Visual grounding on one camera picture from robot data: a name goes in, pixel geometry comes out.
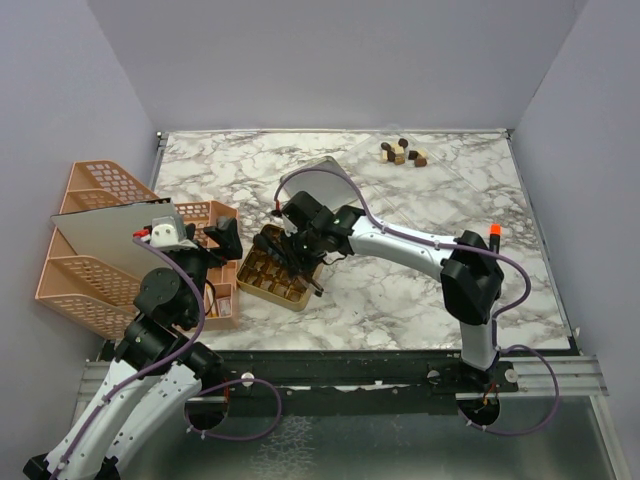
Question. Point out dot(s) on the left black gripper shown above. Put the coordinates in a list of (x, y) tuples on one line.
[(226, 237)]

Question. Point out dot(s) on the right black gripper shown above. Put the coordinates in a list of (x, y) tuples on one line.
[(299, 266)]

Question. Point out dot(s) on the black metal tongs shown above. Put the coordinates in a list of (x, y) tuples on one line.
[(276, 247)]

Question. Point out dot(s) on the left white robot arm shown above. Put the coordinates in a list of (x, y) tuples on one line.
[(163, 336)]

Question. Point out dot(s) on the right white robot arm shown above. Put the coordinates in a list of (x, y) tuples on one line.
[(466, 268)]

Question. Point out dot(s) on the gold chocolate box tray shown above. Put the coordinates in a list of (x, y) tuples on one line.
[(262, 276)]

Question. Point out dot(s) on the white square chocolate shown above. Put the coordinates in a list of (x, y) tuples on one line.
[(398, 150)]

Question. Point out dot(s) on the peach desk organizer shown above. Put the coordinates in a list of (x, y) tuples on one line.
[(221, 293)]

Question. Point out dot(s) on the silver tin lid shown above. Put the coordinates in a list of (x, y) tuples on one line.
[(325, 181)]

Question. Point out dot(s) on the white board sheet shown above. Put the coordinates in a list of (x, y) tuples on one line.
[(107, 234)]

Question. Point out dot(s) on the peach mesh file rack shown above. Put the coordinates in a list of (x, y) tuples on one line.
[(92, 269)]

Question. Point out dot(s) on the orange black marker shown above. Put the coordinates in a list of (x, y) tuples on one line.
[(495, 238)]

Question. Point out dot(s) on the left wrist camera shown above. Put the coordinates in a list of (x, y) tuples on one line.
[(167, 233)]

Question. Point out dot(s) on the black mounting rail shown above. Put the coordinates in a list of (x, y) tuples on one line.
[(316, 383)]

